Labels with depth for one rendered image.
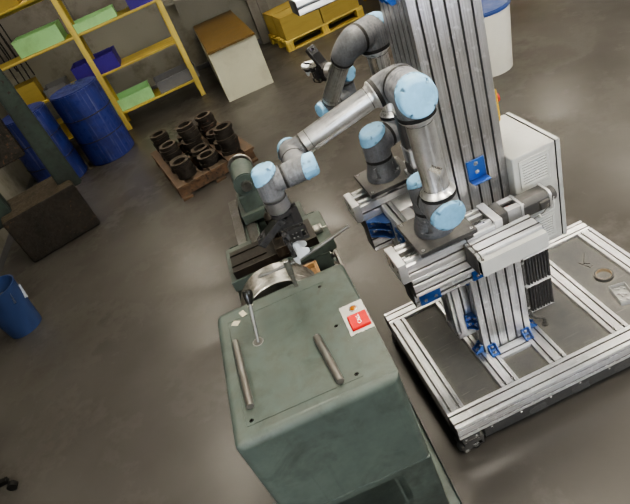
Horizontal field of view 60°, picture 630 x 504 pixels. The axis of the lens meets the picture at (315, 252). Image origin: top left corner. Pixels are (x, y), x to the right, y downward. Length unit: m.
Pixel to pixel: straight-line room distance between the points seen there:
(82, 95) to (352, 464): 6.54
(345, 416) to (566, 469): 1.41
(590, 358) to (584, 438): 0.35
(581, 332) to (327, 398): 1.67
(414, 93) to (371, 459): 1.05
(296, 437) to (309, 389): 0.13
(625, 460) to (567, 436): 0.24
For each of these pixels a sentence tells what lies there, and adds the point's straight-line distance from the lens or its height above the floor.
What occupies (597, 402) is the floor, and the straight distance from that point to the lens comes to 2.92.
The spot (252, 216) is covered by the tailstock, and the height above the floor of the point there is 0.90.
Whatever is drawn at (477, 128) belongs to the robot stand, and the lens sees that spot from 2.14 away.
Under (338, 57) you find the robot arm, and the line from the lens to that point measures 2.23.
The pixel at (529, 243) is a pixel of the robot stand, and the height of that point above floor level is 1.06.
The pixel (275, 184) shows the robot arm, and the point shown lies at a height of 1.67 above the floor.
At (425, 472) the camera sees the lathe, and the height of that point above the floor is 0.80.
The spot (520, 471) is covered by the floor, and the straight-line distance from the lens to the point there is 2.74.
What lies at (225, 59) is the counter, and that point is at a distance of 7.79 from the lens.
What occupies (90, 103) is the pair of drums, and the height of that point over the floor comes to 0.78.
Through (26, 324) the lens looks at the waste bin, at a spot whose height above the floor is 0.09.
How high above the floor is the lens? 2.39
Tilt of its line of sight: 35 degrees down
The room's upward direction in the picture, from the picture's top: 24 degrees counter-clockwise
